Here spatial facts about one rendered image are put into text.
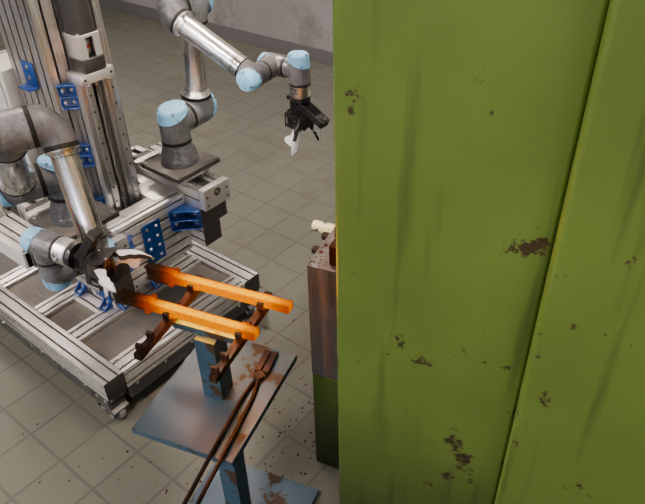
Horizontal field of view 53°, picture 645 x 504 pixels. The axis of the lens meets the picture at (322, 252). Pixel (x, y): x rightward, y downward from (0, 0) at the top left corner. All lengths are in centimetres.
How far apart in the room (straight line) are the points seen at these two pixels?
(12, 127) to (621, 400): 157
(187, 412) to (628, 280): 116
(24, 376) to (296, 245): 146
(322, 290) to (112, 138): 106
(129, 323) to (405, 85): 194
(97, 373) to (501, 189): 185
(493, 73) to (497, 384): 71
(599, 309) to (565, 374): 17
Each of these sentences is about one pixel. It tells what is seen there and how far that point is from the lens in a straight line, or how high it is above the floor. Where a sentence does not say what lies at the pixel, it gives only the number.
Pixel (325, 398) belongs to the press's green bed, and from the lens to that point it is 221.
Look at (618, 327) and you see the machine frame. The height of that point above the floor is 125.
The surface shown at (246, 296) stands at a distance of 172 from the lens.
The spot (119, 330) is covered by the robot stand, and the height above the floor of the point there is 21.
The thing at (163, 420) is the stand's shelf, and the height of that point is 67.
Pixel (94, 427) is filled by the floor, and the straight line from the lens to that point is 278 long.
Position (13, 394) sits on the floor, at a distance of 304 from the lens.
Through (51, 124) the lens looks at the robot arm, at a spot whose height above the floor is 130.
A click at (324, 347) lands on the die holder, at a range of 204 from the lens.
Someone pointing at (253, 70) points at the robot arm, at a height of 126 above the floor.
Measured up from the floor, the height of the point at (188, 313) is 94.
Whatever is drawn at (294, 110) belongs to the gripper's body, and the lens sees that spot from 236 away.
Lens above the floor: 204
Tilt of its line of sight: 36 degrees down
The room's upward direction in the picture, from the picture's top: 2 degrees counter-clockwise
